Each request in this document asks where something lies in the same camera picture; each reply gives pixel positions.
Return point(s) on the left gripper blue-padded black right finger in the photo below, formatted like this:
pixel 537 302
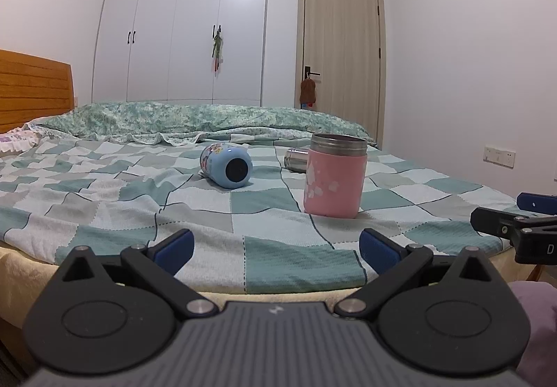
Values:
pixel 398 269

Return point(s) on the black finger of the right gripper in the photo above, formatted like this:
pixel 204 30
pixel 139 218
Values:
pixel 492 222

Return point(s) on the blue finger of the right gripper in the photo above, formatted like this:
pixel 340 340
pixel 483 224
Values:
pixel 536 202

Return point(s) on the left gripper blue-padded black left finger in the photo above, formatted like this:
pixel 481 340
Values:
pixel 153 269

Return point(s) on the pink steel cup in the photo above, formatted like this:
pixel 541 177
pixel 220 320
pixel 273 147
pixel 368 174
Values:
pixel 336 167

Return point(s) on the light blue cartoon cup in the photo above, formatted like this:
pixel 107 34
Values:
pixel 228 166

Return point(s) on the checkered green bed blanket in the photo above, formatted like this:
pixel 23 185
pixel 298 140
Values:
pixel 253 240

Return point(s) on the pink clothing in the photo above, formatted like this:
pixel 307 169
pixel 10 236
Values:
pixel 538 365

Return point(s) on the shiny steel canister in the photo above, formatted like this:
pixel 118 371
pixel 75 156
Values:
pixel 295 159

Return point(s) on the green floral quilt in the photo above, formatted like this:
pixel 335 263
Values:
pixel 151 123

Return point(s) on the brown plush hanging toy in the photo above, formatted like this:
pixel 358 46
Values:
pixel 307 97

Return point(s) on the green hanging ornament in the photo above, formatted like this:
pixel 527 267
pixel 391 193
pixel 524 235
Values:
pixel 216 53

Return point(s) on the wooden headboard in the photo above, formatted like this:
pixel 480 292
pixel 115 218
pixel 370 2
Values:
pixel 32 87

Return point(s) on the beige wooden door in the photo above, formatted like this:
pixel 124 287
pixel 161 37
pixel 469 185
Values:
pixel 341 46

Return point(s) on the white wardrobe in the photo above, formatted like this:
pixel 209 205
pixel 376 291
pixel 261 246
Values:
pixel 160 50

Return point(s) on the long white wall socket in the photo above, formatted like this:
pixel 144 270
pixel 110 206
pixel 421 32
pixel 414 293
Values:
pixel 501 157

